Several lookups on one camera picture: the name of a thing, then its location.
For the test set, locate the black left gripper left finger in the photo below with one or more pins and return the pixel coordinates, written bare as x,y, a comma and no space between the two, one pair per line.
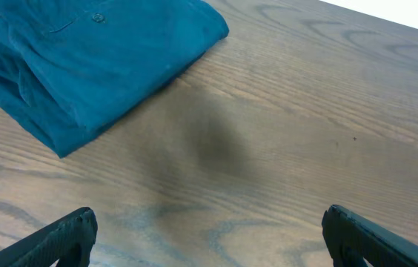
66,242

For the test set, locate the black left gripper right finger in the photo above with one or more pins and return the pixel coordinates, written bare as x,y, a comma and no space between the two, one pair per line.
353,240

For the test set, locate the dark blue shorts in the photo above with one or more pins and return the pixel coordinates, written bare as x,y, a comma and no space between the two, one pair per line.
70,69

